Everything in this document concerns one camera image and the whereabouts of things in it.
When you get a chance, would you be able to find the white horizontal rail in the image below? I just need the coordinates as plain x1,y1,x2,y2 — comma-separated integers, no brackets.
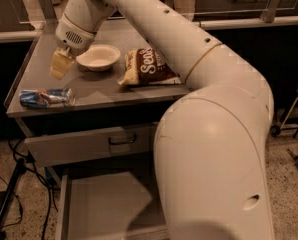
195,16,298,30

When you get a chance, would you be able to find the grey metal drawer cabinet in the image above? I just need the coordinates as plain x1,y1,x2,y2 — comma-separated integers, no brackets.
3,16,193,172

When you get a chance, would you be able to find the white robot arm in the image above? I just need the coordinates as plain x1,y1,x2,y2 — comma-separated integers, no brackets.
51,0,274,240

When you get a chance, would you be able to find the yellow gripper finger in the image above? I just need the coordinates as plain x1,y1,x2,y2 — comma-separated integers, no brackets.
50,47,75,80

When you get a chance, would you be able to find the white paper bowl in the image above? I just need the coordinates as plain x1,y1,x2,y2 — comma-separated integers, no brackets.
76,44,120,72

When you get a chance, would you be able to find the black floor cable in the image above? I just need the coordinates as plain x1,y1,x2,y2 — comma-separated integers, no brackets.
0,138,61,240

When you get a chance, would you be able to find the blue silver redbull can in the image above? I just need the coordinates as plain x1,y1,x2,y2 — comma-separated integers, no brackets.
19,88,75,109

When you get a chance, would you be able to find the grey top drawer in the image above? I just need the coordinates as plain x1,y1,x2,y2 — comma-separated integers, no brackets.
25,123,157,167

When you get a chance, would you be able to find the brown yellow snack bag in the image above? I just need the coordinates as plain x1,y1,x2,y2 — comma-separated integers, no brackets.
119,48,181,86

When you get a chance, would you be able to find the grey open middle drawer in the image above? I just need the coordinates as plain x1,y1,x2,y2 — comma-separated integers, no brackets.
55,168,169,240

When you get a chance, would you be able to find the black tripod leg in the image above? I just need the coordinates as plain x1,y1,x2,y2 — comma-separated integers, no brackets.
0,158,25,229

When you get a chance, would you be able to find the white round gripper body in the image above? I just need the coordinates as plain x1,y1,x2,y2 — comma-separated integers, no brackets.
55,14,97,56

